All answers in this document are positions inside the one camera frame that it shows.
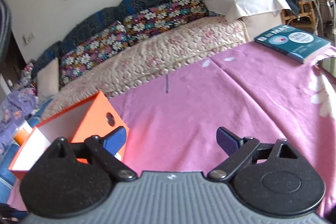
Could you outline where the purple floral cloth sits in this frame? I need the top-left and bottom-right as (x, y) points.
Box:
(1, 88), (39, 153)

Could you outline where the floral dark pillow right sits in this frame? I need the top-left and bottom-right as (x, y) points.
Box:
(123, 0), (210, 46)

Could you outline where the white cloth covered box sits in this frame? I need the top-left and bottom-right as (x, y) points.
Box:
(204, 0), (291, 39)

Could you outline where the blue white striped blanket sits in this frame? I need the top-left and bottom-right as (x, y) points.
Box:
(0, 100), (51, 205)

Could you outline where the orange cardboard box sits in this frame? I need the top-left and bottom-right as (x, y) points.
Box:
(9, 92), (129, 180)

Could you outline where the floral dark pillow left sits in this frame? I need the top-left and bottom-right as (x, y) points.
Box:
(59, 20), (129, 88)

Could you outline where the orange cup behind box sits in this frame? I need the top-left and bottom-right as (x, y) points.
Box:
(13, 127), (32, 146)

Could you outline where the pink flannel blanket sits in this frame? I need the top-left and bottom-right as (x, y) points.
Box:
(6, 39), (336, 219)

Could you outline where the teal paperback book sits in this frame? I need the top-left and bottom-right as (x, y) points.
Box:
(254, 24), (331, 64)

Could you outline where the wooden rattan chair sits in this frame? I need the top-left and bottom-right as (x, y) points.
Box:
(281, 1), (317, 34)

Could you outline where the beige square cushion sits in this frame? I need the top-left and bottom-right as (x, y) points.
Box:
(37, 57), (59, 102)

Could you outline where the dark blue patterned bolster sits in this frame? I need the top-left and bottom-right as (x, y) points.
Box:
(31, 0), (172, 79)

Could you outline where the floral dark pillow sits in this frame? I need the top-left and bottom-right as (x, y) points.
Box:
(123, 0), (210, 46)
(59, 20), (129, 88)

